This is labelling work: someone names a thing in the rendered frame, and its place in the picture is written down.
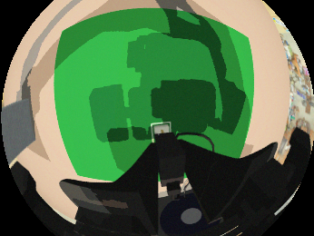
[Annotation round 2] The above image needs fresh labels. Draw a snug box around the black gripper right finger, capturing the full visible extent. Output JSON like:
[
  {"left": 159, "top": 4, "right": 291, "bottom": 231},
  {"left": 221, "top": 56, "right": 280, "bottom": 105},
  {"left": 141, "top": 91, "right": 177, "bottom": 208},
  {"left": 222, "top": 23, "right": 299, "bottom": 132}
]
[{"left": 178, "top": 140, "right": 278, "bottom": 224}]

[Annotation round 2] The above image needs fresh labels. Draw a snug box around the black cable with plug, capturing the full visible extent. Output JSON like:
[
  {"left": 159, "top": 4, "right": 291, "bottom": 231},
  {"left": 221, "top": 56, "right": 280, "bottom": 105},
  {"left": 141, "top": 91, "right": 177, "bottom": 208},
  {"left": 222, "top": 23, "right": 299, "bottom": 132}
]
[{"left": 154, "top": 132, "right": 215, "bottom": 200}]

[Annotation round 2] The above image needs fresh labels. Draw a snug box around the green circuit board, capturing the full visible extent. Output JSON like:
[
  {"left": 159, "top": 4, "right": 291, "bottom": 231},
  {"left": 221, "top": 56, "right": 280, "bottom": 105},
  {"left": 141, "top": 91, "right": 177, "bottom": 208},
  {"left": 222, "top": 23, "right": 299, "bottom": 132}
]
[{"left": 54, "top": 8, "right": 255, "bottom": 181}]

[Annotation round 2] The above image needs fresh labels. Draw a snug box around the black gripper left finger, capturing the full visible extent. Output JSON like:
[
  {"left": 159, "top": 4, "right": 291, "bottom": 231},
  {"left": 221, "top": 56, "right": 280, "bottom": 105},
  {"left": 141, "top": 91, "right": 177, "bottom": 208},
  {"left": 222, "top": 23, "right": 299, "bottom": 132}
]
[{"left": 59, "top": 143, "right": 158, "bottom": 236}]

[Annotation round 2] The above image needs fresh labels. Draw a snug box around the black computer fan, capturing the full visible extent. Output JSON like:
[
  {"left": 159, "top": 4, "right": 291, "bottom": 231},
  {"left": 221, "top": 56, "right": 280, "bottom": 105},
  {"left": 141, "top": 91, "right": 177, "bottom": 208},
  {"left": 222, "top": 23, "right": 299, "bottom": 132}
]
[{"left": 158, "top": 190, "right": 224, "bottom": 236}]

